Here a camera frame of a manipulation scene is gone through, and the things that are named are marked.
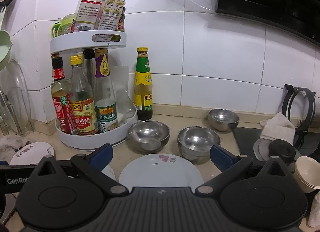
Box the white plate colourful floral rim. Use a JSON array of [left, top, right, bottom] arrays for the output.
[[10, 142, 55, 165]]

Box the steel bowl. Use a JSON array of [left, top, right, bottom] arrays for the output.
[[177, 126, 221, 164], [208, 108, 239, 132], [127, 120, 170, 153]]

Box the large white pink-flower plate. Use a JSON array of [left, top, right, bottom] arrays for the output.
[[119, 153, 204, 191]]

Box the small white pink-flower plate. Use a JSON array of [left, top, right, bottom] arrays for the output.
[[101, 164, 116, 181]]

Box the black gas stove top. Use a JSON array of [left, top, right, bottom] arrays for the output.
[[233, 127, 319, 173]]

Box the grey dish rag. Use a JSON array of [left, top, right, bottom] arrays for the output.
[[0, 136, 36, 163]]

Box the metal lid rack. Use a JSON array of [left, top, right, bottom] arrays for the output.
[[1, 87, 32, 134]]

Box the yellow cap vinegar bottle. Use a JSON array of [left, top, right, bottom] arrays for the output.
[[70, 54, 98, 136]]

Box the stove burner black cap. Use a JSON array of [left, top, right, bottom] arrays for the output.
[[253, 138, 302, 173]]

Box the green label fish soy bottle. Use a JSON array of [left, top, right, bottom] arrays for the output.
[[94, 48, 118, 133]]

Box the white cloth on stove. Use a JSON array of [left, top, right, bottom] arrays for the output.
[[260, 112, 296, 145]]

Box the red label soy sauce bottle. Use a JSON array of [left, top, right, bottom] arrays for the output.
[[50, 53, 78, 135]]

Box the glass pot lid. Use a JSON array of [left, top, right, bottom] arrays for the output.
[[1, 60, 31, 134]]

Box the yellow green oyster sauce bottle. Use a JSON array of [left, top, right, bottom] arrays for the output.
[[133, 47, 153, 120]]

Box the black stove pan support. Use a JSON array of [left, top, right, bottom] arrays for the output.
[[281, 84, 316, 134]]

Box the white two-tier rotating rack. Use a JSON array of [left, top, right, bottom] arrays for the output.
[[50, 30, 137, 151]]

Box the green plastic ladle cup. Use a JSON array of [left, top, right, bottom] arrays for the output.
[[0, 29, 12, 71]]

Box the seasoning packet red white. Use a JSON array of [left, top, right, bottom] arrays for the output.
[[71, 0, 106, 32]]

